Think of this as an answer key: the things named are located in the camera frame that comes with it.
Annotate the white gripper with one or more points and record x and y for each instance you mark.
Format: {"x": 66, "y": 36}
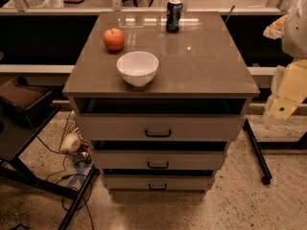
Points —
{"x": 295, "y": 35}

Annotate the white drawer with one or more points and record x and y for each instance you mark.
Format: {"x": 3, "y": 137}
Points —
{"x": 158, "y": 183}
{"x": 158, "y": 128}
{"x": 138, "y": 160}

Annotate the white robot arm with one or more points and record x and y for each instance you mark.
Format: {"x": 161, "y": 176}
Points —
{"x": 292, "y": 30}

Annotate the grey drawer cabinet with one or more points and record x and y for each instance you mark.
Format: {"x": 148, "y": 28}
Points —
{"x": 200, "y": 73}

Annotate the black stand leg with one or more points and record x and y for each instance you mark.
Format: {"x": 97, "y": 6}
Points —
{"x": 266, "y": 177}

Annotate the dark soda can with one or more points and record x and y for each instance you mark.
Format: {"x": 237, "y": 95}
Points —
{"x": 174, "y": 9}

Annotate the white bowl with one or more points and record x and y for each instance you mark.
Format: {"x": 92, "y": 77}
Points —
{"x": 137, "y": 68}

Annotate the red apple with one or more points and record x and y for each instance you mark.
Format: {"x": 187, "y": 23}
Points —
{"x": 114, "y": 39}

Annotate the white round device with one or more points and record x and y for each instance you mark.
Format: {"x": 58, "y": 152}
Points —
{"x": 71, "y": 143}

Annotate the black side table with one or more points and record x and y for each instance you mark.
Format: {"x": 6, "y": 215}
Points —
{"x": 14, "y": 139}

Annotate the dark brown tray box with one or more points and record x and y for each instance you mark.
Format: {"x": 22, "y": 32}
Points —
{"x": 17, "y": 95}

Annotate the wire mesh rack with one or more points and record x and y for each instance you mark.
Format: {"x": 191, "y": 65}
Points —
{"x": 71, "y": 126}

